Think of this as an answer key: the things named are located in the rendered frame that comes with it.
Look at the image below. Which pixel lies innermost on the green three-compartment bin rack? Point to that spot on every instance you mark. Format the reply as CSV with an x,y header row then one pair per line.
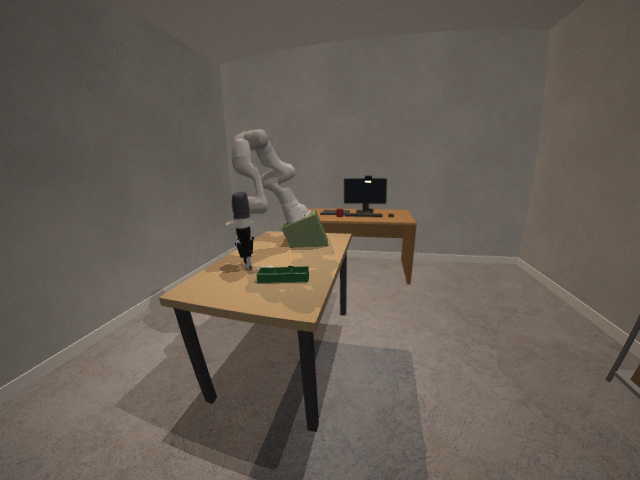
x,y
283,274

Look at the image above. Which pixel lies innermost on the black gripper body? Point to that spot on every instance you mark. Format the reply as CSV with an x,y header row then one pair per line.
x,y
243,234

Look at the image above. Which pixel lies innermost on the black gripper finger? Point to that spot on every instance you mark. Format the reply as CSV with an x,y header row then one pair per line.
x,y
249,247
241,253

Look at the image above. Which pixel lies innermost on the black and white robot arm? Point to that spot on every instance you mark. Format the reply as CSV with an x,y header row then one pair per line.
x,y
243,164

